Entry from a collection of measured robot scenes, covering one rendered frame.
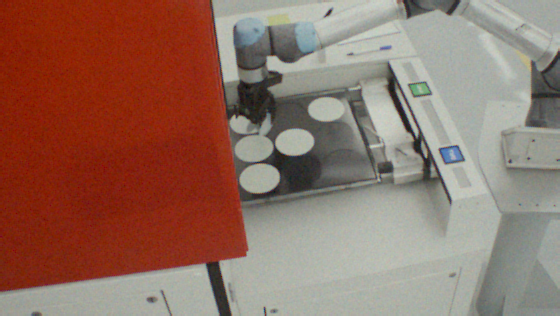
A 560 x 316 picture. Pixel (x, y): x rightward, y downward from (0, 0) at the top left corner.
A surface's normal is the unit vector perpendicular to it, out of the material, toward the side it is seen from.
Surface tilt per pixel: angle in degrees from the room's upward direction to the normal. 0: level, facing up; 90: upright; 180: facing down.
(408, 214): 0
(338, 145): 0
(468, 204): 90
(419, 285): 90
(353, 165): 0
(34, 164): 90
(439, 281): 90
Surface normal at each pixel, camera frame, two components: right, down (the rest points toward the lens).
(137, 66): 0.17, 0.69
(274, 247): -0.07, -0.70
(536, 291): -0.11, 0.71
